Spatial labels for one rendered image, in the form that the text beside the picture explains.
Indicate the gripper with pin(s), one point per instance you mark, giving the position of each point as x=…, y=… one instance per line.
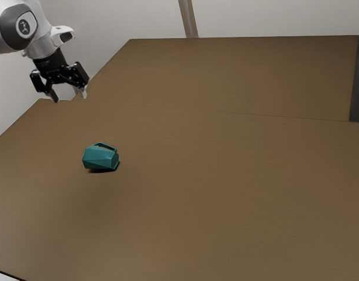
x=52, y=66

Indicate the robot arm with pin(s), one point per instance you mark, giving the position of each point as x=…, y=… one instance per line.
x=20, y=27

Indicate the teal faceted mug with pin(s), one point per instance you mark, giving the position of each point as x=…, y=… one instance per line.
x=100, y=159

